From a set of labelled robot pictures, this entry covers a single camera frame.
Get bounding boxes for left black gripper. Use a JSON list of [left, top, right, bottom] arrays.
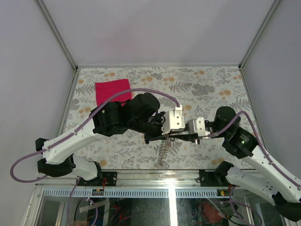
[[130, 110, 173, 144]]

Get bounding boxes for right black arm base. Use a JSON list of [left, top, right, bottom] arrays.
[[196, 161, 234, 187]]

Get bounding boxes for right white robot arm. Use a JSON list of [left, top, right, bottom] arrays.
[[162, 106, 301, 222]]

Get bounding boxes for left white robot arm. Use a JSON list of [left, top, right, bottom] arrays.
[[36, 92, 166, 186]]

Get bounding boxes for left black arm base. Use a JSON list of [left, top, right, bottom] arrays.
[[94, 171, 118, 187]]

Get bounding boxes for floral table mat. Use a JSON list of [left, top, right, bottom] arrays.
[[65, 66, 253, 170]]

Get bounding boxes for red cloth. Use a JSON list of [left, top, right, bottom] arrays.
[[95, 79, 130, 106]]

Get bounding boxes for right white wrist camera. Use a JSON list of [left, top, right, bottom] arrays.
[[187, 117, 210, 139]]

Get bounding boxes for aluminium front rail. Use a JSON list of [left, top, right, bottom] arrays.
[[35, 169, 289, 198]]

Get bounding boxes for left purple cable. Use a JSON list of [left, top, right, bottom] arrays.
[[9, 88, 182, 183]]

